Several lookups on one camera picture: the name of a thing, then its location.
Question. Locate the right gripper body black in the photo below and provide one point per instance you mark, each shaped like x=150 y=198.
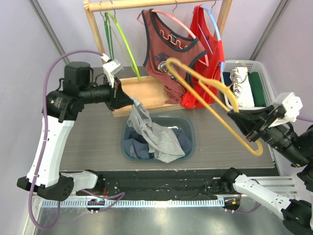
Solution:
x=257 y=126

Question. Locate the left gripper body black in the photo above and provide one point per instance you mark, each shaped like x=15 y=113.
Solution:
x=110 y=103

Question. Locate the navy blue tank top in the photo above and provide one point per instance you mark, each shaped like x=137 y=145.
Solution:
x=136 y=147

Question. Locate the grey tank top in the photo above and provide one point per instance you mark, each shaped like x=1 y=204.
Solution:
x=162 y=141

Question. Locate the maroon tank top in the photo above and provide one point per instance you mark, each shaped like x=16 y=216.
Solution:
x=164 y=43

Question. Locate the dark green hanger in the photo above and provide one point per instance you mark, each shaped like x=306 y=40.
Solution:
x=108 y=30

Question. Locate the lime green hanger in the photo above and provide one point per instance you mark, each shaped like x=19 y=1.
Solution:
x=120 y=38

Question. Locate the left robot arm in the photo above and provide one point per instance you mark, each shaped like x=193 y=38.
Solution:
x=63 y=107

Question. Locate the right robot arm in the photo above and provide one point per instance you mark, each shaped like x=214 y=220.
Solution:
x=289 y=148

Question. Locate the light blue hanger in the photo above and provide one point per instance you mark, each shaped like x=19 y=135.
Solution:
x=216 y=30

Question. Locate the red tank top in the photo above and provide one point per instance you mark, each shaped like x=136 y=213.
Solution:
x=213 y=69

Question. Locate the folded green shirt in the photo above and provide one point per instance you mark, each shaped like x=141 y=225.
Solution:
x=257 y=89

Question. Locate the wooden clothes rack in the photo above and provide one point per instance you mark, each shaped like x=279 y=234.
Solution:
x=149 y=91

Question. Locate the white plastic basket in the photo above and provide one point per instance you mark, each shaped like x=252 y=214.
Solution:
x=252 y=66

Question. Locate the folded navy shirt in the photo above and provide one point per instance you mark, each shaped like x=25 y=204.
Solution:
x=227 y=80

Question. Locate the teal plastic bin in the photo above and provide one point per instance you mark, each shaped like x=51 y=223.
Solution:
x=171 y=122

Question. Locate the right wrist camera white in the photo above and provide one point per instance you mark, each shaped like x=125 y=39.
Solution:
x=292 y=105

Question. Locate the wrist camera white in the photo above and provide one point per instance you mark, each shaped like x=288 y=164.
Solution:
x=292 y=105
x=111 y=68

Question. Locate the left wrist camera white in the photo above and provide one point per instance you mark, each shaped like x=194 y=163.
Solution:
x=111 y=68

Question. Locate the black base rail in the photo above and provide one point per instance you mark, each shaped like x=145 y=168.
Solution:
x=164 y=185

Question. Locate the aluminium frame post right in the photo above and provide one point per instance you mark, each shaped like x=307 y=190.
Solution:
x=281 y=7

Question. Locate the aluminium frame post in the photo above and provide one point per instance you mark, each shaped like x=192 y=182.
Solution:
x=47 y=26
x=281 y=7

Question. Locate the white slotted cable duct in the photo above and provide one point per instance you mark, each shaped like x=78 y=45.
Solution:
x=95 y=203

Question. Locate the aluminium frame post left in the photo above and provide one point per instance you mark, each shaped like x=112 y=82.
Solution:
x=47 y=26

